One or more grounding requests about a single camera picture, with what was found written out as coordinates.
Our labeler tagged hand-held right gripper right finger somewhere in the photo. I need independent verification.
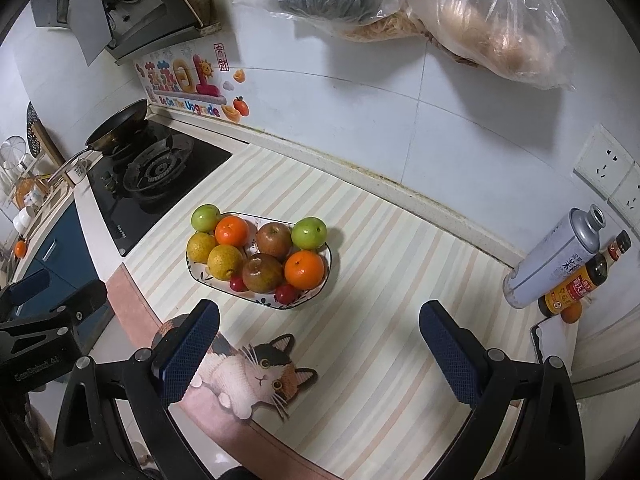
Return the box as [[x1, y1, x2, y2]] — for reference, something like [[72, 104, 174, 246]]
[[419, 301, 586, 480]]

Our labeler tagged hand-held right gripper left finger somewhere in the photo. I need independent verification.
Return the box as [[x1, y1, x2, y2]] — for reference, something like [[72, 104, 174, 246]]
[[50, 299, 221, 480]]

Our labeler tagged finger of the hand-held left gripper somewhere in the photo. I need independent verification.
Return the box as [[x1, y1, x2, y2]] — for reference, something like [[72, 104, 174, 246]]
[[0, 269, 51, 312], [0, 279, 109, 347]]

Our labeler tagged large yellow pear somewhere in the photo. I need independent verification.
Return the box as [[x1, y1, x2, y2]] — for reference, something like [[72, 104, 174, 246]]
[[207, 244, 244, 281]]

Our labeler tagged yellow lemon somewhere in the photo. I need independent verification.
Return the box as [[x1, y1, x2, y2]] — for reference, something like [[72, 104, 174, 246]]
[[187, 231, 217, 264]]

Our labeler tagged dark red apple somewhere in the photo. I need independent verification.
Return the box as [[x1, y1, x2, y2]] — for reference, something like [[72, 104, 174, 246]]
[[242, 254, 285, 293]]

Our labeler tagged small green plum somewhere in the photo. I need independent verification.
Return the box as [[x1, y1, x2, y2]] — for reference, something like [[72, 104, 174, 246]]
[[191, 204, 221, 233]]

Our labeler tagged floral printed plate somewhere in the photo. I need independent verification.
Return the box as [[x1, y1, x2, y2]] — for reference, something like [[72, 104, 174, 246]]
[[186, 212, 333, 309]]

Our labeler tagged large orange mandarin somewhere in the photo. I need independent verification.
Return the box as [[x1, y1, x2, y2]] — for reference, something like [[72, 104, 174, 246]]
[[284, 250, 326, 290]]

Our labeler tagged large green plum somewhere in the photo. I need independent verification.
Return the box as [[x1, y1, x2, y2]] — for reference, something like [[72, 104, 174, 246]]
[[291, 217, 328, 250]]

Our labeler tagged person's left forearm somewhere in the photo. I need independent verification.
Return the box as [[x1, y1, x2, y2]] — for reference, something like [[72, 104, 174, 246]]
[[27, 400, 57, 463]]

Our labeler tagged blue cabinet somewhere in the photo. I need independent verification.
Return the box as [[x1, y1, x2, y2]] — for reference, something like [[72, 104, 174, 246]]
[[17, 205, 117, 343]]

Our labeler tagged dish rack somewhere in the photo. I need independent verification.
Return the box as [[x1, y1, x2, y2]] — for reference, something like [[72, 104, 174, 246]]
[[0, 134, 68, 213]]

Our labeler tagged white board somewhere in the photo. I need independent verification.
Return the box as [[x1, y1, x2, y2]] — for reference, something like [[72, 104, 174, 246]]
[[530, 317, 582, 367]]

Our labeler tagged striped cat print mat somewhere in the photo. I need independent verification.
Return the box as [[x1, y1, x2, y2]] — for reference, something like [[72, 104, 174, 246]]
[[105, 142, 581, 480]]

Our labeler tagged white mug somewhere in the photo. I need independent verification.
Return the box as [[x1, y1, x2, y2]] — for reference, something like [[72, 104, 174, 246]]
[[66, 157, 94, 187]]

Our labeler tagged small orange mandarin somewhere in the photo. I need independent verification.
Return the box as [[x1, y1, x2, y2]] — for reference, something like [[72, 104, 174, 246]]
[[215, 215, 250, 247]]

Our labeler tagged grey spray can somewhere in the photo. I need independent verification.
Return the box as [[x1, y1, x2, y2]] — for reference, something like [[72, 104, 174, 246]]
[[503, 204, 607, 309]]

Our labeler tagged brown sauce bottle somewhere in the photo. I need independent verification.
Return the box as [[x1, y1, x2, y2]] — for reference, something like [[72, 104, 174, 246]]
[[538, 230, 633, 317]]

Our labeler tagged pale red apple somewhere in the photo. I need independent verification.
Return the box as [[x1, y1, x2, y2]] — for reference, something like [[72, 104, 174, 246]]
[[256, 222, 293, 259]]

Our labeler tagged black gas stove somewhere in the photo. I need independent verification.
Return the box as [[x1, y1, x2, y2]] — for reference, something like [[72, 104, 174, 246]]
[[87, 120, 233, 258]]

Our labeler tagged black frying pan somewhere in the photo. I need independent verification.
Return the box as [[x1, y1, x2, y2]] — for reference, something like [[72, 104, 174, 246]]
[[47, 99, 151, 182]]

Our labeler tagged steel range hood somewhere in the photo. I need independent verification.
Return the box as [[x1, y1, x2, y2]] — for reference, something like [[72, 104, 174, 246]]
[[30, 0, 221, 67]]

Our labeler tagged plastic bag with pale contents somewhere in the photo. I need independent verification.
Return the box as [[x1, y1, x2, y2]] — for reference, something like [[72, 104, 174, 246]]
[[400, 0, 577, 92]]

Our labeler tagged colourful wall sticker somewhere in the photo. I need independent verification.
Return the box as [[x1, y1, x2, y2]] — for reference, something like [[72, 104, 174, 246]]
[[134, 44, 250, 124]]

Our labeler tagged white wall socket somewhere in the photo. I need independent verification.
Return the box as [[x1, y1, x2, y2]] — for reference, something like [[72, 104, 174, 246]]
[[573, 123, 640, 217]]

